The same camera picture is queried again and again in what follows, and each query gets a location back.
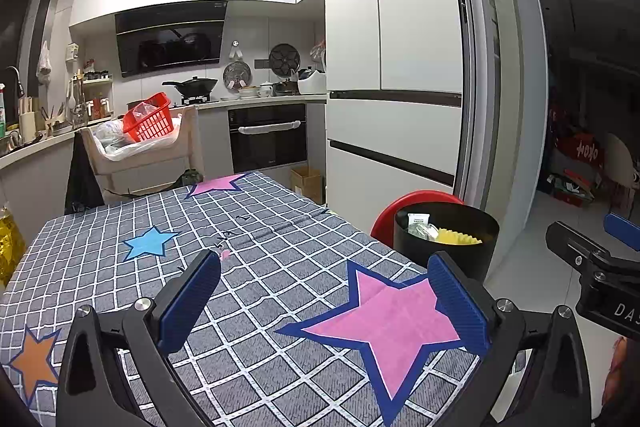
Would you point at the dark cooking pot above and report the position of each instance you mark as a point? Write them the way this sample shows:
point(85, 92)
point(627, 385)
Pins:
point(286, 88)

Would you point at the round pot lid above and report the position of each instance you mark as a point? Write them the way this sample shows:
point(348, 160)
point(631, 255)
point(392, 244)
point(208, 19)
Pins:
point(236, 74)

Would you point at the white plastic bag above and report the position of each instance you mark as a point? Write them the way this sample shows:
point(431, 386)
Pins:
point(110, 132)

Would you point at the round metal rack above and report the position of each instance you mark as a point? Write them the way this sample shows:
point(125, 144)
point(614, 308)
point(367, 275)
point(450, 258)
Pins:
point(284, 58)

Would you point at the dark green bag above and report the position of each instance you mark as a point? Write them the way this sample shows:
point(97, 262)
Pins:
point(189, 178)

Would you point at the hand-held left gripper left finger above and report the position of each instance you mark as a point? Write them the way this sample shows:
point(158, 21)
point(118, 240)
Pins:
point(190, 302)

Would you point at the person's right hand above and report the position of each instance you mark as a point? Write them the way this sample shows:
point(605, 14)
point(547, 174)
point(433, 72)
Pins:
point(622, 372)

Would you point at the black range hood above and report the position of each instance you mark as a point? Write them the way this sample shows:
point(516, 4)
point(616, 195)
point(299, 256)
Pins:
point(170, 42)

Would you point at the black kitchen faucet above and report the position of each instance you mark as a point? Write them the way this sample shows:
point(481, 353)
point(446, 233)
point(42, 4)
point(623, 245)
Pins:
point(17, 79)

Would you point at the white refrigerator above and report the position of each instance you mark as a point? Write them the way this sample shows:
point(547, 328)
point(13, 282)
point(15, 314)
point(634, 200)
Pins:
point(400, 32)

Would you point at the white spice rack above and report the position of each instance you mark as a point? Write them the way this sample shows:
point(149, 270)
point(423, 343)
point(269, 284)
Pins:
point(97, 97)

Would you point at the black round bin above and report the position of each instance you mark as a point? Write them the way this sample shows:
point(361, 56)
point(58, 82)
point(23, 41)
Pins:
point(475, 262)

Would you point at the white rice cooker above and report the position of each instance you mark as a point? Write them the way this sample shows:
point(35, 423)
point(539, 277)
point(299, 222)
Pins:
point(312, 82)

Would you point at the red plastic chair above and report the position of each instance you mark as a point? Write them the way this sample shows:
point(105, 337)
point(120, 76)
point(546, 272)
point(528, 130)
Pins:
point(385, 219)

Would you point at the black built-in oven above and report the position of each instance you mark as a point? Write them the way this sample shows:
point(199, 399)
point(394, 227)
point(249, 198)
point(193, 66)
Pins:
point(265, 152)

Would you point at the wooden knife block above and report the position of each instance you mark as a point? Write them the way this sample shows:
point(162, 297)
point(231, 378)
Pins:
point(27, 117)

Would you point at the hanging clear plastic bag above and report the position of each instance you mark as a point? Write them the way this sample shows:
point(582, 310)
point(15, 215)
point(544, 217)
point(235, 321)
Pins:
point(44, 64)

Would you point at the red plastic basket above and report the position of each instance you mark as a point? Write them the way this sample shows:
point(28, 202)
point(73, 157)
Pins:
point(150, 127)

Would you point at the sliding door frame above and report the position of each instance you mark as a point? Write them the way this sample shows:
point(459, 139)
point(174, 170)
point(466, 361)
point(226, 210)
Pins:
point(505, 107)

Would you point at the black wall socket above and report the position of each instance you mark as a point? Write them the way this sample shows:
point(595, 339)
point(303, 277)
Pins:
point(260, 64)

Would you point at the beige chair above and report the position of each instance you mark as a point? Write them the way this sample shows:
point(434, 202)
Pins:
point(622, 167)

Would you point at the gold foil bag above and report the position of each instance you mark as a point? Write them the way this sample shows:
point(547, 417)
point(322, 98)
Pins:
point(10, 242)

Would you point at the cardboard box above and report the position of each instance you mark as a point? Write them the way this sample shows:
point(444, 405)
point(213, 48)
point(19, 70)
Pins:
point(307, 187)

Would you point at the black wok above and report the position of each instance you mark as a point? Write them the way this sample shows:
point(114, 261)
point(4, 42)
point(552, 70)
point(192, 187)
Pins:
point(192, 87)

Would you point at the clear plastic wrap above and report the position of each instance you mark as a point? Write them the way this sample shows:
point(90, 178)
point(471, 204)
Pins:
point(429, 233)

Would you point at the red printed box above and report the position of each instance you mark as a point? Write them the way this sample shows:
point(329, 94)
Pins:
point(582, 149)

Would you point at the white wall hook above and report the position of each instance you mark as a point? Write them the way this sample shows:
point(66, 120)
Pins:
point(235, 48)

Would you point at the black cloth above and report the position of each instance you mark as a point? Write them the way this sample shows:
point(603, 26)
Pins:
point(82, 187)

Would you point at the grey checked star tablecloth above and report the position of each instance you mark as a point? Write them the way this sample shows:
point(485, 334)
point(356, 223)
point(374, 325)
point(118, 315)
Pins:
point(275, 257)

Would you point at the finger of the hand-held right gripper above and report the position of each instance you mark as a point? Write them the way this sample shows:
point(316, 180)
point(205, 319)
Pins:
point(575, 244)
point(625, 232)

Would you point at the small pink paper scrap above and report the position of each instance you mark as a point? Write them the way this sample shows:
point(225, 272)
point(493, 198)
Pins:
point(225, 254)

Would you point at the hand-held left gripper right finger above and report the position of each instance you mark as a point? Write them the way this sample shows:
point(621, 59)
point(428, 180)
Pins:
point(457, 302)

